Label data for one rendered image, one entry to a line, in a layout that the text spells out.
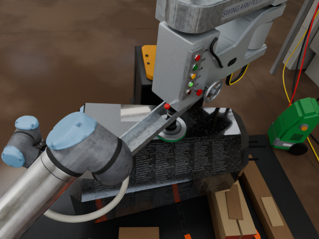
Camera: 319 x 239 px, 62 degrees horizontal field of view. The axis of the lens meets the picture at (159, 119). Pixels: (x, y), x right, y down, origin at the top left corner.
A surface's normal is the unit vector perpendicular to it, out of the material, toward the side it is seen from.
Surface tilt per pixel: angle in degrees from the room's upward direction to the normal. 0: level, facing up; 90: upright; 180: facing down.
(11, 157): 84
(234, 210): 0
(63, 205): 0
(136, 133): 16
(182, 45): 90
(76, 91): 0
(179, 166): 45
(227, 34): 40
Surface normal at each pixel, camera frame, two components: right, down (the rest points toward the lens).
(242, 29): -0.39, -0.24
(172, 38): -0.73, 0.44
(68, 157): 0.04, 0.15
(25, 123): 0.17, -0.76
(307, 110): -0.46, -0.65
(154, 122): -0.10, -0.53
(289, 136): -0.11, 0.72
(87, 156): 0.32, 0.47
